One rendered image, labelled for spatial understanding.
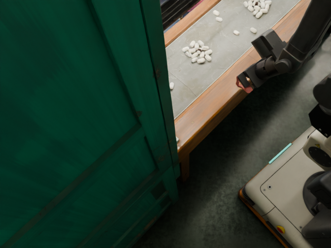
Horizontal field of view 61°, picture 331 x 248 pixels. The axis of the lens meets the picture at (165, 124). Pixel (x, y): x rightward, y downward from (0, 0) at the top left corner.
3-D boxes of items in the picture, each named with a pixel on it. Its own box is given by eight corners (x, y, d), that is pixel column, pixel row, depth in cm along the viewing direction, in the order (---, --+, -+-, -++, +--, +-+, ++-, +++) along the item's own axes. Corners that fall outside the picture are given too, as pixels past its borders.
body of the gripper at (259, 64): (242, 72, 88) (254, 67, 81) (265, 54, 90) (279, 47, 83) (253, 89, 89) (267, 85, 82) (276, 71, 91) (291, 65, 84)
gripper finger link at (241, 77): (226, 80, 96) (239, 75, 87) (241, 69, 97) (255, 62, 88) (238, 96, 96) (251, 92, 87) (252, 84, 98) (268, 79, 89)
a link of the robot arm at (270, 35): (291, 71, 70) (314, 52, 72) (266, 33, 69) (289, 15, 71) (264, 80, 82) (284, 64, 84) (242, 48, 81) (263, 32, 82)
